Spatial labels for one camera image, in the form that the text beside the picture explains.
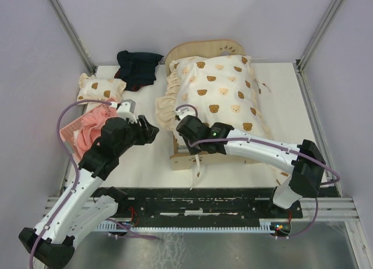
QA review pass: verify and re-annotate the small bear print pillow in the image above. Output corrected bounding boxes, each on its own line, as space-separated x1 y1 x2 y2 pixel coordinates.
77 73 126 101

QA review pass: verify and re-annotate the aluminium frame post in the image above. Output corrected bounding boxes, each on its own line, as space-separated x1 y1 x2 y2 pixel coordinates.
297 0 346 72
47 0 97 74

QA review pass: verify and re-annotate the pink cloth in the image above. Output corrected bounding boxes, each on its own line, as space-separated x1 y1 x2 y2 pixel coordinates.
74 105 117 158

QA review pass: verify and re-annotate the pink plastic basket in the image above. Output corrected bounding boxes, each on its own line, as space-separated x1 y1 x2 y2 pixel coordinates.
59 98 118 161

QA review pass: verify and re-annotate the large bear print cushion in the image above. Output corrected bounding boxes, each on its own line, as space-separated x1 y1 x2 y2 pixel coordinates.
154 55 275 141

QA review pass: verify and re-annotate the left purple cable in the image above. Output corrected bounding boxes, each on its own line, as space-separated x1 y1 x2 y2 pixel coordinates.
27 99 160 269

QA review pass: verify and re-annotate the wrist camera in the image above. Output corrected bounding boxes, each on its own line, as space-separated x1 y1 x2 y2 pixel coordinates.
175 107 198 121
117 100 137 123

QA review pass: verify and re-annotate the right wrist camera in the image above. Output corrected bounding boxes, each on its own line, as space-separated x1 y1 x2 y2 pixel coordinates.
175 107 198 121

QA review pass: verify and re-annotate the wooden pet bed frame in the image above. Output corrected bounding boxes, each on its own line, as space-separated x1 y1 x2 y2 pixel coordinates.
165 38 269 171

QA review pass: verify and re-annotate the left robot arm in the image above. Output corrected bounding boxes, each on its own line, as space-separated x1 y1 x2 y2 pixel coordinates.
19 115 159 268

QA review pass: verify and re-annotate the dark navy garment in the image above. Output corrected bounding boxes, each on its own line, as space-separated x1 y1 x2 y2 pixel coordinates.
114 51 163 92

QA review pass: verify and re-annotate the left aluminium frame post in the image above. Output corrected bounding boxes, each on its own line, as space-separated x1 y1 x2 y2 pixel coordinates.
47 0 97 74

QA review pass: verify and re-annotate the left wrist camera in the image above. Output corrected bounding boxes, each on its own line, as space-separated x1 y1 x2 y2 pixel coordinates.
117 100 137 123

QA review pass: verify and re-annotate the white slotted cable duct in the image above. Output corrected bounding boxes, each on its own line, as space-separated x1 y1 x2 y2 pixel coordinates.
96 218 277 232

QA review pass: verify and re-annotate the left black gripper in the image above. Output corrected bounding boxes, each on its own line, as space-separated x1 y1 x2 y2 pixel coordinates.
115 114 160 155

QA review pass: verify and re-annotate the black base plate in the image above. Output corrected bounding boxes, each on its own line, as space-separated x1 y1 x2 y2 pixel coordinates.
96 186 304 223

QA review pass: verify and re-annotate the right aluminium frame post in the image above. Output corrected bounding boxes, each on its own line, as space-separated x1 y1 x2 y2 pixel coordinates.
297 0 346 72

